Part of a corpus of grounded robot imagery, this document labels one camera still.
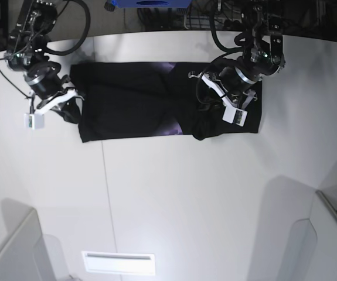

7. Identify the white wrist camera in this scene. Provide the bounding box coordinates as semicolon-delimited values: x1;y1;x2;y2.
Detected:
188;71;258;126
24;87;84;130

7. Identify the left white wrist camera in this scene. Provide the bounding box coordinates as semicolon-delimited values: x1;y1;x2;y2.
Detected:
188;71;258;126

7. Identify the blue plastic box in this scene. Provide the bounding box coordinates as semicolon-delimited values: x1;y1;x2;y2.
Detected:
110;0;192;8

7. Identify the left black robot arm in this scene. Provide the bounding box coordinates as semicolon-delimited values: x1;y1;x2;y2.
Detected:
209;1;285;98

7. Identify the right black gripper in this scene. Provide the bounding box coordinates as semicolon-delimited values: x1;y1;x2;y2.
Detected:
24;66;70;100

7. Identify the black T-shirt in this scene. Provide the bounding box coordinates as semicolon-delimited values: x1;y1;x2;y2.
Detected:
69;62;262;143

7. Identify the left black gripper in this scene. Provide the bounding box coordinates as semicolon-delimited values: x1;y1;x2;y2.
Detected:
212;66;262;98

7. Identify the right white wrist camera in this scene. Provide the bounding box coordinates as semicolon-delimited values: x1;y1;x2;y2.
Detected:
24;87;84;130

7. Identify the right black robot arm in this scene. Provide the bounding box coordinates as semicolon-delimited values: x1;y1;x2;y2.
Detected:
4;1;90;101

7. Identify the white table slot plate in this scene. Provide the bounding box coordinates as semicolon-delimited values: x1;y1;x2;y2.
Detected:
81;251;156;276

